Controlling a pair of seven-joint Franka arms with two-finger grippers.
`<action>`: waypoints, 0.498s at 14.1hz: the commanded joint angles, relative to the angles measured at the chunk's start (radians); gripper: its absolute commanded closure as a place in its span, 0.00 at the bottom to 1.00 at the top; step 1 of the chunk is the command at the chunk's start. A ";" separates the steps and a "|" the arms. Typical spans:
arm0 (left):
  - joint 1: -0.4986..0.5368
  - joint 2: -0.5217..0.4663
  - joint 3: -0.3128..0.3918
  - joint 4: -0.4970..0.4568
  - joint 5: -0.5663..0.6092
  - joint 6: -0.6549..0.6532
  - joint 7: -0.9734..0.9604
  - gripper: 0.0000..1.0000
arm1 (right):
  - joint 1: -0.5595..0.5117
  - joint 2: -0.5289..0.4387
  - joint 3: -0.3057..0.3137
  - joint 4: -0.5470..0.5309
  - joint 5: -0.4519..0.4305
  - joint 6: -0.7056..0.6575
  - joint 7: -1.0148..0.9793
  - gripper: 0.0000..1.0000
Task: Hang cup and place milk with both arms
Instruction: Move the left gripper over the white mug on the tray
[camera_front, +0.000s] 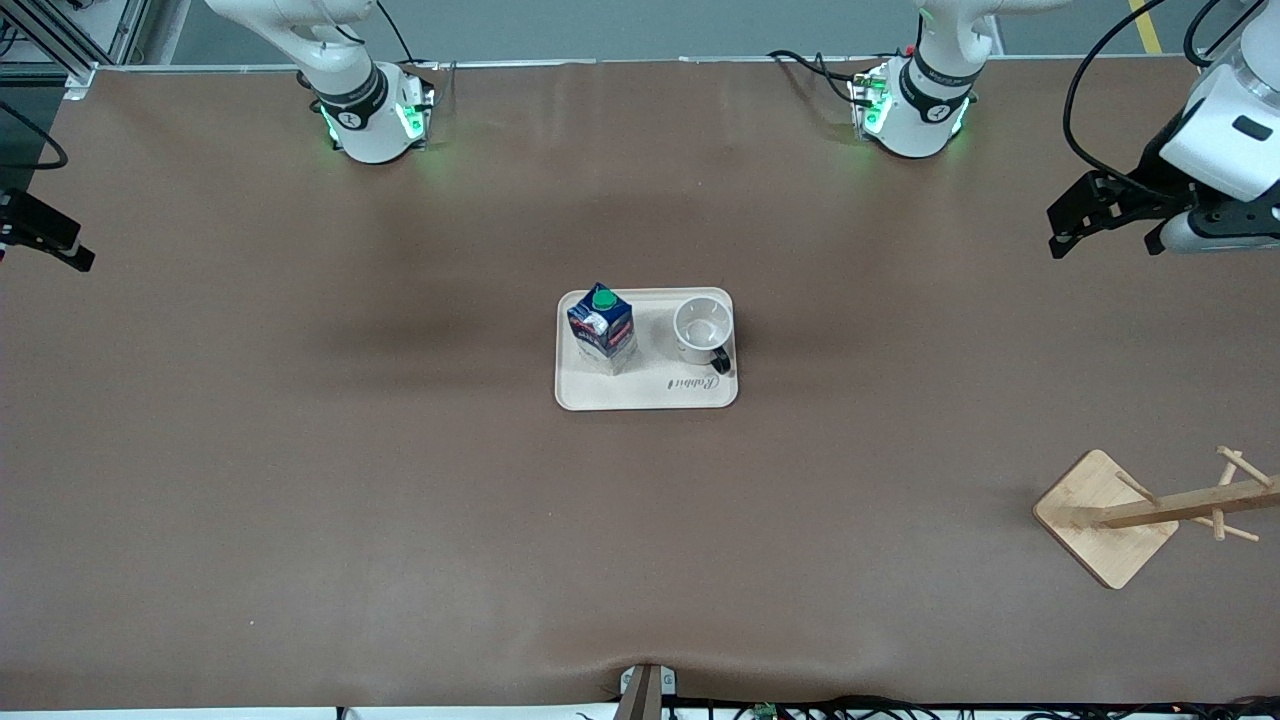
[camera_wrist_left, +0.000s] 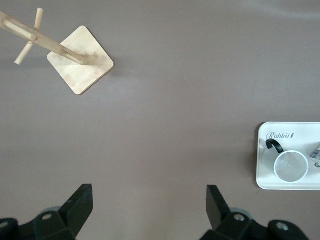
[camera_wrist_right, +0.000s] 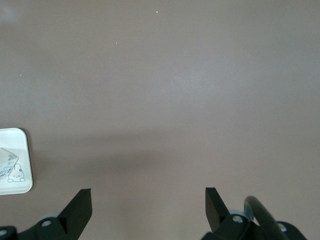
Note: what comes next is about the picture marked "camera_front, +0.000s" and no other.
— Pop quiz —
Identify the black left base cable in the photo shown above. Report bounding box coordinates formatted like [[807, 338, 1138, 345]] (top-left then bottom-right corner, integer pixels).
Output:
[[768, 48, 867, 101]]

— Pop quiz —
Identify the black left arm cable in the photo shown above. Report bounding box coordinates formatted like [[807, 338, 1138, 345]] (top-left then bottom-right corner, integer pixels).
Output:
[[1063, 0, 1241, 201]]

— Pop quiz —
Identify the metal table edge clamp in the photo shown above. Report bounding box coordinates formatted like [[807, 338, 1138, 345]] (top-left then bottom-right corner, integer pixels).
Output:
[[618, 663, 678, 720]]

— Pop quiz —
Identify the white smiley mug black handle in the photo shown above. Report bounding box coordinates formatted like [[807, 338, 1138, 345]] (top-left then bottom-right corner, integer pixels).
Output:
[[672, 296, 736, 376]]

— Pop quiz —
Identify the cream rectangular plastic tray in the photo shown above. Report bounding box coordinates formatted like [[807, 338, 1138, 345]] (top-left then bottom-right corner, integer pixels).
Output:
[[555, 288, 739, 411]]

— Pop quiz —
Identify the brown table cover mat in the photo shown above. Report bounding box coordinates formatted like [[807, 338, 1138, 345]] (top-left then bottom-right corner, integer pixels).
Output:
[[0, 55, 1280, 713]]

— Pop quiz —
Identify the blue milk carton green cap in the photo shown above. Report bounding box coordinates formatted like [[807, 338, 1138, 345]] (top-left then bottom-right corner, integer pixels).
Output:
[[566, 282, 638, 377]]

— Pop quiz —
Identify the black base cable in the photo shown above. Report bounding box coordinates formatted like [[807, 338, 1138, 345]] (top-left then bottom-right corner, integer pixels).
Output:
[[768, 48, 867, 101], [375, 0, 457, 101]]

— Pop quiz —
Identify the wooden mug rack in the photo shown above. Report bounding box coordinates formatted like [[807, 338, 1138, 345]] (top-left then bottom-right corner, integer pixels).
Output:
[[1032, 445, 1280, 590]]

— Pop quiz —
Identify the black right base cable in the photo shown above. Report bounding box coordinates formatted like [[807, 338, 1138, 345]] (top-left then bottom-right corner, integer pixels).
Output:
[[375, 0, 457, 101]]

